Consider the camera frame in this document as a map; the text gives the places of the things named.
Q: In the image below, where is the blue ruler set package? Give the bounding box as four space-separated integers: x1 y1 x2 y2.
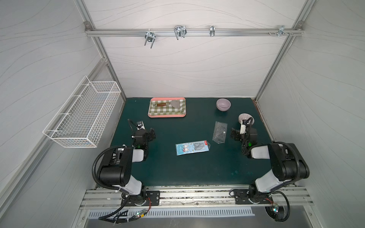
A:
175 140 210 156

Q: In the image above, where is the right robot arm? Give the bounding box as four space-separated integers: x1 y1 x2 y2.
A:
231 127 310 204

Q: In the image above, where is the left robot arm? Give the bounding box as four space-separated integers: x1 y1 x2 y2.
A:
92 128 156 201

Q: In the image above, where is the striped purple bowl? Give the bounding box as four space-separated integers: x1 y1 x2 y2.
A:
238 113 255 124

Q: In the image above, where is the clear plastic pouch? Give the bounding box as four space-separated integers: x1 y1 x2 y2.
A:
213 121 228 144

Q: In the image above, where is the green checked cloth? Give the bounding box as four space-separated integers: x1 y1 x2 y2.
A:
149 99 185 116

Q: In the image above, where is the plain lilac bowl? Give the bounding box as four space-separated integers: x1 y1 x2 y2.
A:
216 98 232 112

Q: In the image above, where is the pink plastic tray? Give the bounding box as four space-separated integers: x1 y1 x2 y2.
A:
147 97 187 118

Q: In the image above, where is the white slotted vent strip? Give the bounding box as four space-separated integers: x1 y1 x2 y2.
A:
88 207 255 219

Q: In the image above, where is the metal U-bolt clamp left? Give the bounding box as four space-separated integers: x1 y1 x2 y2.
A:
144 31 156 48

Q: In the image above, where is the metal u-bolt clamp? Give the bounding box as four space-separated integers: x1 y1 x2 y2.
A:
144 31 156 48
174 25 187 40

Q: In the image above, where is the metal U-bolt clamp middle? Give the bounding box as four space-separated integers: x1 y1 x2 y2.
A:
174 25 187 40

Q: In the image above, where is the aluminium top crossbar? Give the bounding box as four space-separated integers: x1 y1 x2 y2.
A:
86 28 305 37

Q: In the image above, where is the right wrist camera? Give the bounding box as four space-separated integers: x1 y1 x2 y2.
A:
240 119 247 135

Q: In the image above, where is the wooden handled metal spatula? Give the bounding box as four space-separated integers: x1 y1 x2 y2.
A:
152 100 182 109

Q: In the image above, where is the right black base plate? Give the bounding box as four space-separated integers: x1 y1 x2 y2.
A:
229 189 273 205

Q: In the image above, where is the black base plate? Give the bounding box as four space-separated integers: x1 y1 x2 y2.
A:
121 190 160 207
229 189 273 205

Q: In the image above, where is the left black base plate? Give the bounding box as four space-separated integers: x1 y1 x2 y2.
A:
121 190 160 207

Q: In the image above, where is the left black corrugated cable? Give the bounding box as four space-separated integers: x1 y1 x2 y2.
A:
91 146 126 191

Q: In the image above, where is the white wire wall basket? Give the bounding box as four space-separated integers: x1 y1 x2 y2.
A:
43 76 121 148

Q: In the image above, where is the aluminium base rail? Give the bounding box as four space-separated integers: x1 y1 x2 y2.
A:
79 185 314 209

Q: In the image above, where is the metal corner bracket right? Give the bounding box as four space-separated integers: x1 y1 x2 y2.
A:
268 26 294 37

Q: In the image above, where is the small metal bracket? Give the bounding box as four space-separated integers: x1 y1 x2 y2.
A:
210 25 215 37

